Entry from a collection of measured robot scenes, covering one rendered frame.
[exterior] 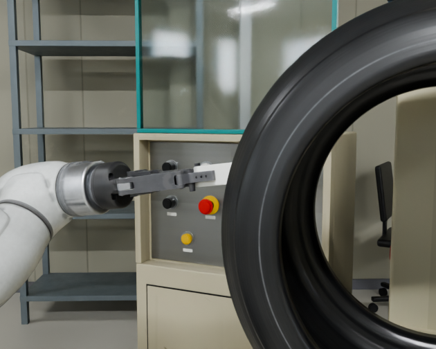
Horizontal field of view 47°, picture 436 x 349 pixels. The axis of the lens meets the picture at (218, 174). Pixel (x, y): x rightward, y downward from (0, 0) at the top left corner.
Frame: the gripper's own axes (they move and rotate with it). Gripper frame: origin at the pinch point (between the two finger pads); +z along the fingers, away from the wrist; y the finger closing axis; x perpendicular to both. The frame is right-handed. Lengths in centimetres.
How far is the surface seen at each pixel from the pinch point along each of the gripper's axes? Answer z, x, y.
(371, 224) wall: -23, 69, 327
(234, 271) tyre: 5.9, 11.0, -12.1
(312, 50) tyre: 17.5, -13.3, -9.0
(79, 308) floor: -209, 95, 205
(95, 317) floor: -189, 97, 196
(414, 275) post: 23.4, 22.2, 24.3
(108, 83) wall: -186, -61, 244
